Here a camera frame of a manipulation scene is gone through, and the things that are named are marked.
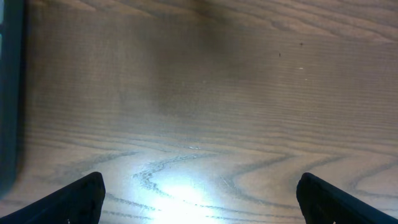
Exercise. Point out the grey plastic mesh basket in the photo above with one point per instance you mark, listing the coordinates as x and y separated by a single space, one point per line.
12 37

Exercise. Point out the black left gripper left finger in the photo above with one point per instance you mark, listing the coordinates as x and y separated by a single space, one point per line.
77 203

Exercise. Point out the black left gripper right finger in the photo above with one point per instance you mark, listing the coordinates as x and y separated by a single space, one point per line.
321 202

